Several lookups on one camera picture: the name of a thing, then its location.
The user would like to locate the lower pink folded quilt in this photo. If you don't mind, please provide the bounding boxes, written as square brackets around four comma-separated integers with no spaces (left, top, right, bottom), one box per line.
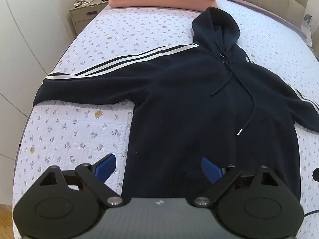
[109,0,219,12]

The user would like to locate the white wardrobe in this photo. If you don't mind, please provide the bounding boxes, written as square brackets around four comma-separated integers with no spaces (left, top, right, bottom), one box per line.
[1,0,71,204]

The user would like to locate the beige bedside table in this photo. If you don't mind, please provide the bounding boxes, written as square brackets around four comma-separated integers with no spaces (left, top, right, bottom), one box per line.
[69,0,109,35]

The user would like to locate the white paper bag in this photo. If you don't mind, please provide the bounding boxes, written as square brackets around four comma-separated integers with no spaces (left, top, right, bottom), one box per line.
[301,14,312,47]

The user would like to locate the navy striped zip hoodie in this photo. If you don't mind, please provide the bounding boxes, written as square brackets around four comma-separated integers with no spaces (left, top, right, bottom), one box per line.
[34,8,318,199]

